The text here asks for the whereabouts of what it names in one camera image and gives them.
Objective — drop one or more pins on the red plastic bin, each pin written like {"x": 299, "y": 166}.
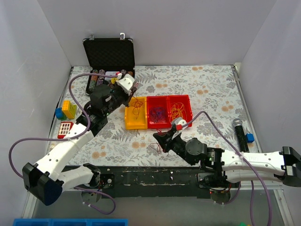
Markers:
{"x": 157, "y": 112}
{"x": 178, "y": 106}

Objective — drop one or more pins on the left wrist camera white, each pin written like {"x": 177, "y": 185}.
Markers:
{"x": 127, "y": 83}

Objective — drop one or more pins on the right red plastic bin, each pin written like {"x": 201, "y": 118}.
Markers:
{"x": 178, "y": 106}

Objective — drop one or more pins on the small blue brick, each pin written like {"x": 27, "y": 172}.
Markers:
{"x": 249, "y": 138}

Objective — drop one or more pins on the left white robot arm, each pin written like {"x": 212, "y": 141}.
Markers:
{"x": 46, "y": 179}

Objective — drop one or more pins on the middle red plastic bin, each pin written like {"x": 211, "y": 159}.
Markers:
{"x": 157, "y": 112}

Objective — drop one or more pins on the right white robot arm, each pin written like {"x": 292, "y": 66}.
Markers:
{"x": 229, "y": 167}

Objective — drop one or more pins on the black microphone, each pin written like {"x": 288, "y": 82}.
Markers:
{"x": 239, "y": 131}

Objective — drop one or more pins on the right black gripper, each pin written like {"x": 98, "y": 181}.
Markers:
{"x": 169, "y": 141}

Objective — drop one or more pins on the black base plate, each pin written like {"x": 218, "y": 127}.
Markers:
{"x": 155, "y": 182}

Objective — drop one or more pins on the red white toy brick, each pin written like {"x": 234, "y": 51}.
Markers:
{"x": 64, "y": 129}

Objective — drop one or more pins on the yellow green blue brick stack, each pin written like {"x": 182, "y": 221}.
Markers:
{"x": 67, "y": 111}

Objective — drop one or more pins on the blue tray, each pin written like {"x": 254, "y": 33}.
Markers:
{"x": 69, "y": 222}

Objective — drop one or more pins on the black poker chip case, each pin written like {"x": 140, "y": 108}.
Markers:
{"x": 107, "y": 55}

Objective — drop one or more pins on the yellow plastic bin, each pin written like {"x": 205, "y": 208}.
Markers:
{"x": 136, "y": 114}

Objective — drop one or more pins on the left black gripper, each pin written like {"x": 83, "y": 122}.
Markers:
{"x": 127, "y": 95}

